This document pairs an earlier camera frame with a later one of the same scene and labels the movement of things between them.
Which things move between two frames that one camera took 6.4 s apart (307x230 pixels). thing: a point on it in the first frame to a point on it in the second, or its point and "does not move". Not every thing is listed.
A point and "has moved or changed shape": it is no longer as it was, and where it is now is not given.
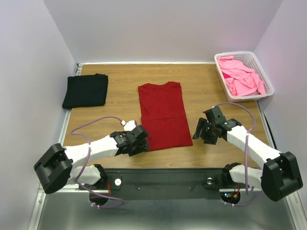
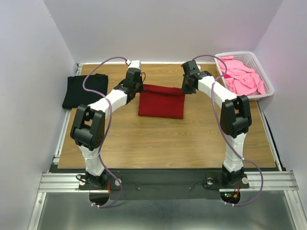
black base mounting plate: (163, 184) does not move
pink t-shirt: (241, 79) does not move
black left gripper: (143, 146) to (140, 88)
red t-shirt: (163, 116) has moved or changed shape
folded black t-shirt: (86, 91) does not move
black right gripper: (202, 121) to (185, 89)
